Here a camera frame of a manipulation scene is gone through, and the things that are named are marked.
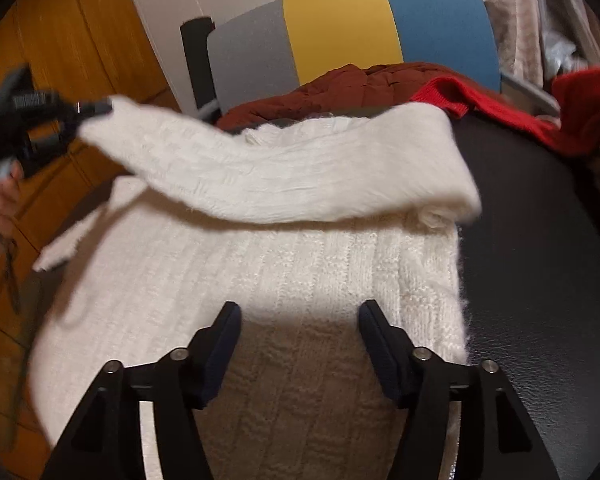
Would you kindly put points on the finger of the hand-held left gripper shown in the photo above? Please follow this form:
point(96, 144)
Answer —
point(90, 109)

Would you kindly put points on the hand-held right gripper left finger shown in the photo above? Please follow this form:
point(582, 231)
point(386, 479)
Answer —
point(220, 350)

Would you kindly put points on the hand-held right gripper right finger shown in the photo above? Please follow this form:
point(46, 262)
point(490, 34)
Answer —
point(380, 350)

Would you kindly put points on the white knit sweater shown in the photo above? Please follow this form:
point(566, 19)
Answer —
point(280, 270)

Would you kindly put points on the person's left hand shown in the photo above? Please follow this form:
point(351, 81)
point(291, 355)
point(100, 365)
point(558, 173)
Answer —
point(0, 200)

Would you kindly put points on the wooden wardrobe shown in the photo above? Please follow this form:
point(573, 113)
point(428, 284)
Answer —
point(80, 35)

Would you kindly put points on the grey yellow blue chair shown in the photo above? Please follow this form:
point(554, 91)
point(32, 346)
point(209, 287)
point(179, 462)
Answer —
point(340, 35)

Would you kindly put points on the rust brown quilted jacket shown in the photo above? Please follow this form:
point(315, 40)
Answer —
point(355, 85)

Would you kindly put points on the red sweater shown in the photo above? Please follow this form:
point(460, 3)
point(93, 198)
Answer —
point(505, 110)

